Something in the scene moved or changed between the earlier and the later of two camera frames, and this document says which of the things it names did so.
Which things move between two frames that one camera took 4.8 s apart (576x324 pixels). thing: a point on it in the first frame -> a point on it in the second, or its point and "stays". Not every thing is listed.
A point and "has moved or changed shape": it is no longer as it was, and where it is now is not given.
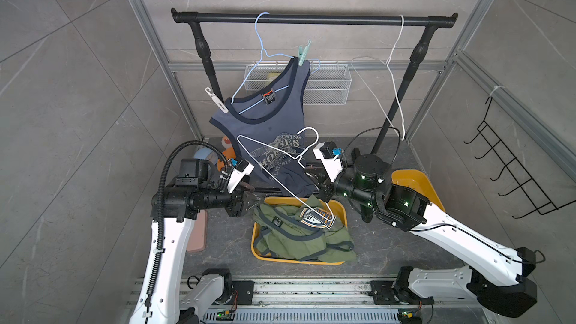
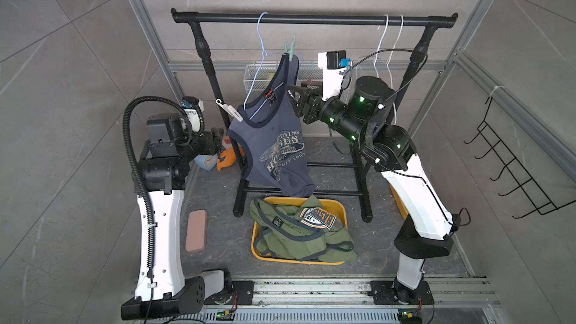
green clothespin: [302, 52] -> [290, 51]
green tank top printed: [318, 217] stays
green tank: [304, 232] stays
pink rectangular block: [198, 238] stays
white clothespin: [218, 101] -> [229, 109]
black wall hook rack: [526, 182] stays
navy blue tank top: [274, 148] has moved or changed shape
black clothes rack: [432, 23] stays
